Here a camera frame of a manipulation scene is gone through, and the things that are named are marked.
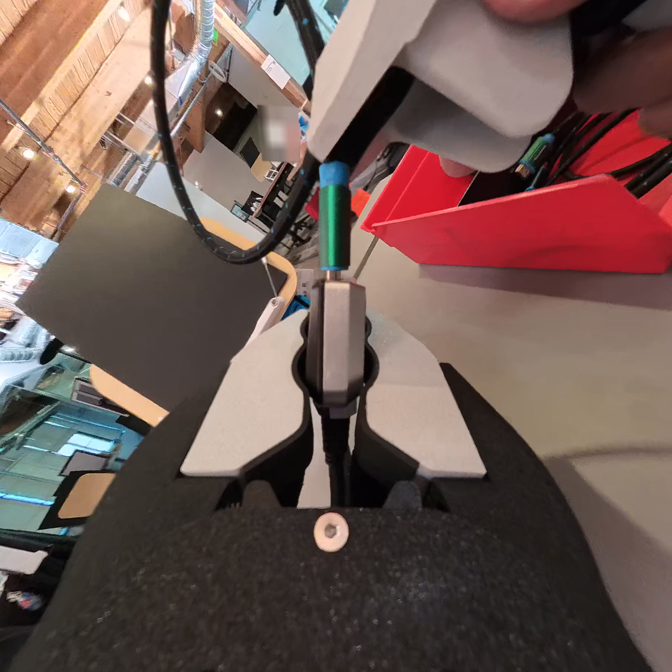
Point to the person's right hand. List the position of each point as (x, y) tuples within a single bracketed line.
[(525, 8)]

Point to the black grey adapter hub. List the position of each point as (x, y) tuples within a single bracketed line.
[(338, 341)]

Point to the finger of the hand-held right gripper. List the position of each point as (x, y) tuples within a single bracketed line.
[(498, 78), (362, 52)]

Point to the wood-framed dark board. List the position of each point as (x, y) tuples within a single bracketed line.
[(131, 288)]

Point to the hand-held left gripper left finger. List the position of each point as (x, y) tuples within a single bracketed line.
[(246, 414)]

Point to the red plastic bin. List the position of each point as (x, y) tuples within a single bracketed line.
[(525, 236)]

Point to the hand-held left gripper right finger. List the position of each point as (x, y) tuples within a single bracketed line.
[(425, 414)]

